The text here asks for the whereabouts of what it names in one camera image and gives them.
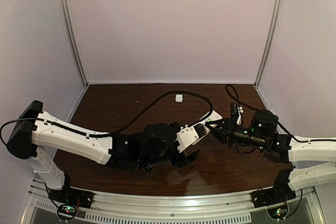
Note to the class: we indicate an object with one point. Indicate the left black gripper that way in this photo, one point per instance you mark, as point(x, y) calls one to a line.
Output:
point(180, 160)

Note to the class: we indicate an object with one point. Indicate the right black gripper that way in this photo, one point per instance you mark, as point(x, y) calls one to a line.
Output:
point(228, 131)

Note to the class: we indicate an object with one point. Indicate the white remote control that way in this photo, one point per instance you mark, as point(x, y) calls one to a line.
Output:
point(210, 116)

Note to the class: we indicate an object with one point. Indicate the white battery cover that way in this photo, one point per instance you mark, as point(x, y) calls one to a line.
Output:
point(179, 98)

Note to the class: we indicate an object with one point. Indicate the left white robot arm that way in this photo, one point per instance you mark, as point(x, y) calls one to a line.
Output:
point(35, 129)

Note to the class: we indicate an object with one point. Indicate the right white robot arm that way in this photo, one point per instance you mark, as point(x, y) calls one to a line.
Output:
point(281, 148)

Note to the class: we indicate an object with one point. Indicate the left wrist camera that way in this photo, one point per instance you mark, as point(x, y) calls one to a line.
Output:
point(190, 135)

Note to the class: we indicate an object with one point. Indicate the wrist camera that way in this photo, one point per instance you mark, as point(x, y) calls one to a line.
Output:
point(236, 113)
point(190, 135)

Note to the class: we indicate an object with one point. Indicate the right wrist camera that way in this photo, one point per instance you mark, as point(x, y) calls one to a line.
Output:
point(236, 113)

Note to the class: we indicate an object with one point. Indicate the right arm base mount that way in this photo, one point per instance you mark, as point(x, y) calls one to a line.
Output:
point(276, 197)

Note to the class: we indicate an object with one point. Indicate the front aluminium rail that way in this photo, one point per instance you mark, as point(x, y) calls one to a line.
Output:
point(220, 208)

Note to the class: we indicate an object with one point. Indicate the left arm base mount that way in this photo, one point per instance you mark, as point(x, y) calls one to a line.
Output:
point(68, 200)

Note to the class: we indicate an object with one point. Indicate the right aluminium frame post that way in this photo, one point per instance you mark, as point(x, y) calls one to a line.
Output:
point(276, 11)

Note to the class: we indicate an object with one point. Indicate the aluminium frame post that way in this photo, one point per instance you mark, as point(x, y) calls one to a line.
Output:
point(276, 11)
point(72, 42)

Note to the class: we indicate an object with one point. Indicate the left aluminium frame post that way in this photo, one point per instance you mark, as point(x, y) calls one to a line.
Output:
point(72, 42)

